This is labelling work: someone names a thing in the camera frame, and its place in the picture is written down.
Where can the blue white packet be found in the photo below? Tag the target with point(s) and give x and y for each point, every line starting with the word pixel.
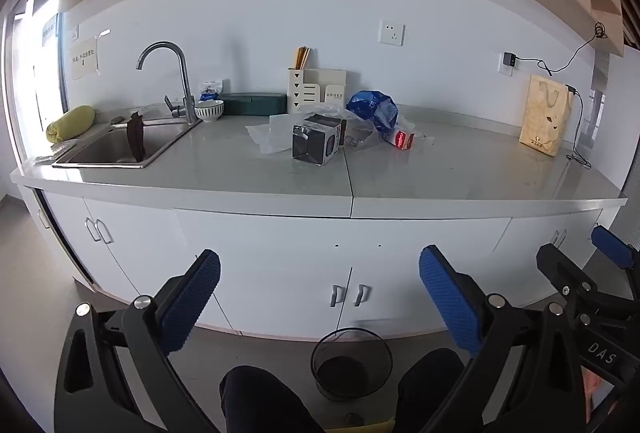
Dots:
pixel 210 89

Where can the white wall socket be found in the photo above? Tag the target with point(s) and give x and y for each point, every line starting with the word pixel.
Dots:
pixel 391 33

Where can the large clear plastic bag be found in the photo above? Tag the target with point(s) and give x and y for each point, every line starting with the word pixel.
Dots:
pixel 270 135

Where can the white patterned bowl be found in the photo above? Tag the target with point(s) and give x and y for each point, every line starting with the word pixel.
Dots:
pixel 208 111

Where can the stainless steel sink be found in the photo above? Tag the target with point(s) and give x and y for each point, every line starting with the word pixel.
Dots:
pixel 105 148

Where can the chrome kitchen faucet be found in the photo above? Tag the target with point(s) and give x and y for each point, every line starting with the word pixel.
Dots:
pixel 186 83

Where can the black charger plug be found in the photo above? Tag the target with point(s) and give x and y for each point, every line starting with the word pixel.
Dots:
pixel 511 60

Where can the paper wall notice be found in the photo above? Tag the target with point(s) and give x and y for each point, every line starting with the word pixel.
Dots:
pixel 84 58

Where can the window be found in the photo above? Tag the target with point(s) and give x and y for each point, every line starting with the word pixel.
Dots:
pixel 35 88

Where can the yellow cloth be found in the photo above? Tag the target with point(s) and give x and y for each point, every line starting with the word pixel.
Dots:
pixel 70 123

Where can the black grey cardboard box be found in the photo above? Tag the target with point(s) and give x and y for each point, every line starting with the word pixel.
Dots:
pixel 315 140

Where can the person's left leg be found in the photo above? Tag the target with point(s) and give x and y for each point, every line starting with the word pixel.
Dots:
pixel 265 398

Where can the cream utensil holder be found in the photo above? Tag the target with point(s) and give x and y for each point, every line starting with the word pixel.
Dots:
pixel 297 93

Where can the person's leg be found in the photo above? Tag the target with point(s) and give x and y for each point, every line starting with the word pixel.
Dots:
pixel 430 388
pixel 265 398

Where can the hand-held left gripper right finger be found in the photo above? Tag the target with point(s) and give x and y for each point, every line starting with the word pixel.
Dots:
pixel 450 303

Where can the white red toothpaste box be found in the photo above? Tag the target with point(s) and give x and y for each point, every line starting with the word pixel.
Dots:
pixel 400 139

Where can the blue plastic bag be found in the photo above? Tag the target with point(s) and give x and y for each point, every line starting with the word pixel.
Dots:
pixel 372 108

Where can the kraft paper bag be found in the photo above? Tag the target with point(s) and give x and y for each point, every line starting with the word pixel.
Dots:
pixel 545 118

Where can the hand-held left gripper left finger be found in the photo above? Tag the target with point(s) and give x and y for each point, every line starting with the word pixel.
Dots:
pixel 192 298

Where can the green storage box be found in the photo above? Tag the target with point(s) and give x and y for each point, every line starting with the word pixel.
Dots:
pixel 252 104

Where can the person's right leg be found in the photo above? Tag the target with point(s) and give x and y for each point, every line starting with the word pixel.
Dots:
pixel 430 388

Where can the brown cloth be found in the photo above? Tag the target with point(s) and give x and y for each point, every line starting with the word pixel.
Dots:
pixel 135 138

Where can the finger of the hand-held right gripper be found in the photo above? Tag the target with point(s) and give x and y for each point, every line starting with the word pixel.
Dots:
pixel 615 248
pixel 560 270

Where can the bundle of wooden chopsticks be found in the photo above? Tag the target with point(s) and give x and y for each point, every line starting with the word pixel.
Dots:
pixel 302 58

